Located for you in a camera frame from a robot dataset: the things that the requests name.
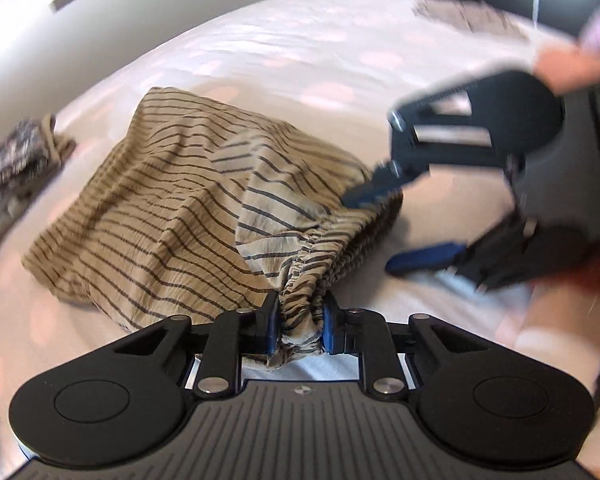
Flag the white bed sheet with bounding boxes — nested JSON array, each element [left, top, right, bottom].
[[0, 0, 600, 480]]

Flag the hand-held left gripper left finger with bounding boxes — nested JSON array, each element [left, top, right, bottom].
[[114, 292, 281, 399]]

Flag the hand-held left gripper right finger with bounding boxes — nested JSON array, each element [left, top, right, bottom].
[[322, 292, 462, 399]]

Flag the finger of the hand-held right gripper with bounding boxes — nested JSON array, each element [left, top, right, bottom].
[[385, 214, 537, 292], [342, 72, 512, 209]]

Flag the beige striped shorts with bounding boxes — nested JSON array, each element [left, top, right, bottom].
[[20, 85, 406, 374]]

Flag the person's right hand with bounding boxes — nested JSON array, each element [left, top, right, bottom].
[[532, 42, 600, 98]]

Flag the dark floral patterned cloth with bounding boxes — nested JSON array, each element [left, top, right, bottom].
[[0, 115, 79, 262], [412, 0, 532, 37]]

